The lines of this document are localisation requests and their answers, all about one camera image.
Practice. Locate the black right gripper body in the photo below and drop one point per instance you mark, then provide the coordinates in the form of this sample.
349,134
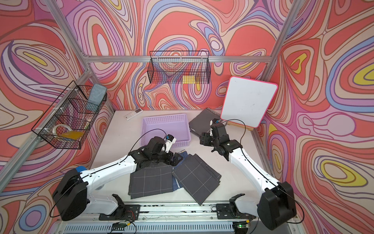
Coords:
209,140

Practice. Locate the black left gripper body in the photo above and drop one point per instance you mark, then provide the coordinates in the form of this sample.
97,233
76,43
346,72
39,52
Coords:
162,156

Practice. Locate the dark grey checked pillowcase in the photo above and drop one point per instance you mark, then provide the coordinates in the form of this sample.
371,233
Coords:
197,178

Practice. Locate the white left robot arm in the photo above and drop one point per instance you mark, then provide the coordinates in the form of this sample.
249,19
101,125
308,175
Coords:
74,194

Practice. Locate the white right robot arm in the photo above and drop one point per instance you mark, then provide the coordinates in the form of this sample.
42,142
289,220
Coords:
276,204

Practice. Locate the grey folded cloth at back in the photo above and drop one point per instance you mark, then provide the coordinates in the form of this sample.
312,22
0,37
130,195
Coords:
201,123

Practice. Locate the blue pillowcase with yellow stripe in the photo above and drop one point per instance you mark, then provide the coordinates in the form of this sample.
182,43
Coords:
175,182

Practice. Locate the purple perforated plastic basket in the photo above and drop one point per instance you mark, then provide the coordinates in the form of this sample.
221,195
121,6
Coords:
176,125

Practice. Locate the yellow cloth in basket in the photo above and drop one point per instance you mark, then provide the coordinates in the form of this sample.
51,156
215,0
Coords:
73,135

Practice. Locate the white remote control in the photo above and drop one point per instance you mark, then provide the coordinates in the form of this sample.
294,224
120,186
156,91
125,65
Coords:
133,114

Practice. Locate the pink framed whiteboard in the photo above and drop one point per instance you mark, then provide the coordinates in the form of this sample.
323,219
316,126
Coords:
247,101

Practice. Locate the yellow sticky notes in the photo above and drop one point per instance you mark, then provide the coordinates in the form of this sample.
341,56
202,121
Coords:
188,79

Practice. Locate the blue grey sponge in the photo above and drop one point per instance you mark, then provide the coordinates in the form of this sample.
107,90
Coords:
97,94

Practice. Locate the white tape roll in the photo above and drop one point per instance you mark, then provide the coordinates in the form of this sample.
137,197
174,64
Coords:
61,129

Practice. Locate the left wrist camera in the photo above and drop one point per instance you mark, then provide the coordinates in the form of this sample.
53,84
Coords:
170,140

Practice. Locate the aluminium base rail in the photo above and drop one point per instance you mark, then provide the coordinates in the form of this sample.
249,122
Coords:
173,218

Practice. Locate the black wire basket back wall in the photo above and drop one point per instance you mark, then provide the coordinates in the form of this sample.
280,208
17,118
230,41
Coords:
168,66

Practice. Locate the black wire basket wall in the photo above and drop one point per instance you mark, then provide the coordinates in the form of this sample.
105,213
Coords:
168,66
71,107

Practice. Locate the black wire basket left wall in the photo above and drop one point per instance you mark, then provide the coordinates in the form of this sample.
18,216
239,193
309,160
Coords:
71,107

